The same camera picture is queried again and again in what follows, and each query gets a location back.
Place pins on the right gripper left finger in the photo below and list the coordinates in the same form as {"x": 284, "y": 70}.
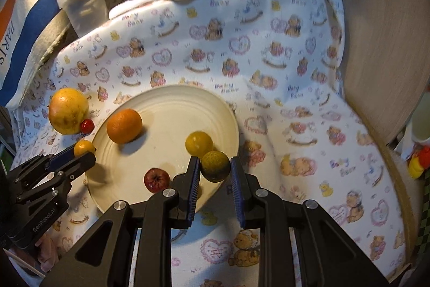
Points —
{"x": 132, "y": 240}

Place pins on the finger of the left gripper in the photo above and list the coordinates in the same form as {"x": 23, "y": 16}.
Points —
{"x": 56, "y": 161}
{"x": 31, "y": 179}

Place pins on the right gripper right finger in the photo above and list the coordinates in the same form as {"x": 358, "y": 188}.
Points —
{"x": 327, "y": 255}

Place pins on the yellow cherry tomato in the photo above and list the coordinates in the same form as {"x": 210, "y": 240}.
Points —
{"x": 83, "y": 146}

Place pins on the red cherry tomato back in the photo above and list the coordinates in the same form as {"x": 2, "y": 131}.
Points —
{"x": 87, "y": 126}

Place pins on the large yellow apple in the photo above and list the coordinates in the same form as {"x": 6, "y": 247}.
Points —
{"x": 67, "y": 109}

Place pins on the large orange front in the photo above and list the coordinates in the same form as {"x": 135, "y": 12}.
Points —
{"x": 124, "y": 126}

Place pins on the cream ridged plate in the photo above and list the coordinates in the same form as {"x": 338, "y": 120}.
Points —
{"x": 169, "y": 115}

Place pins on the greenish yellow small fruit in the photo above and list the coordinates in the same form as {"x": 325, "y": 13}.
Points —
{"x": 216, "y": 166}

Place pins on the person's hand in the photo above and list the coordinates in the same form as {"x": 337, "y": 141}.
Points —
{"x": 48, "y": 254}

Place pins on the red tomato in plate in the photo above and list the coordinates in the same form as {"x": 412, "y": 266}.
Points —
{"x": 156, "y": 180}

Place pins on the red yellow toy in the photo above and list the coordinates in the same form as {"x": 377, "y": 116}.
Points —
{"x": 419, "y": 162}

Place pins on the yellow tomato in plate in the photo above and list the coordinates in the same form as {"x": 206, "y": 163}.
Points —
{"x": 199, "y": 143}

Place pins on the translucent plastic cup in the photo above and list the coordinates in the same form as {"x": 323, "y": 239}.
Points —
{"x": 85, "y": 15}

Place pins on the baby bear print cloth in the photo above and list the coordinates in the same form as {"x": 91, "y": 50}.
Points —
{"x": 275, "y": 62}

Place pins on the beige chair back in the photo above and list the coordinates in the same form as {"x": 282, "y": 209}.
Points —
{"x": 386, "y": 61}

